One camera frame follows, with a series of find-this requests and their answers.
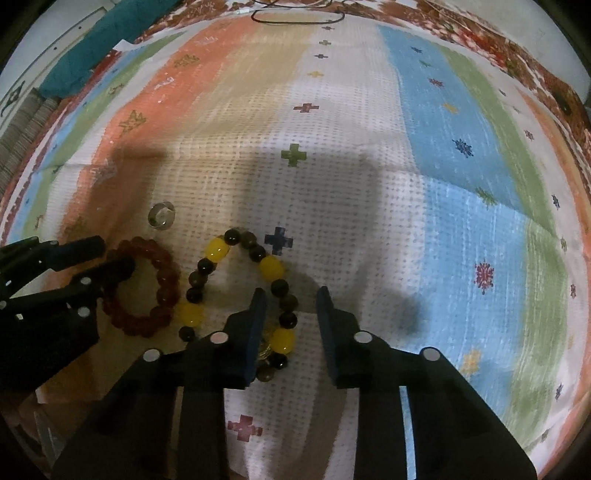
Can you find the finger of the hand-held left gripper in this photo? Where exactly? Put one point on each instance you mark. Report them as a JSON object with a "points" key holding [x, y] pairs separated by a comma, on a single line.
{"points": [[78, 251], [106, 273]]}

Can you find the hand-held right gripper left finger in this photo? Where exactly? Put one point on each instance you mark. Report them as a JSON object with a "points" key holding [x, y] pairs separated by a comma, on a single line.
{"points": [[256, 332]]}

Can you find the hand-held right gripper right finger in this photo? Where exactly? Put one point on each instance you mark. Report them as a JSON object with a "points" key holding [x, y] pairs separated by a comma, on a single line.
{"points": [[328, 332]]}

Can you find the grey striped cushion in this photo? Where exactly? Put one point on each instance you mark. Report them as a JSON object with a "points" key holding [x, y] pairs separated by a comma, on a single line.
{"points": [[23, 129]]}

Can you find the striped patterned cloth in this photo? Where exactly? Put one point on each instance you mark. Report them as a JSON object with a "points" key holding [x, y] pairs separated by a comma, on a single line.
{"points": [[369, 184]]}

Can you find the white decorated bed board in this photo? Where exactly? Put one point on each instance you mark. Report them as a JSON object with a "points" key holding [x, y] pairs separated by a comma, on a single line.
{"points": [[27, 78]]}

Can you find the teal pillow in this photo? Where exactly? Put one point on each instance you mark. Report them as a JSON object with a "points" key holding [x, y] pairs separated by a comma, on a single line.
{"points": [[92, 50]]}

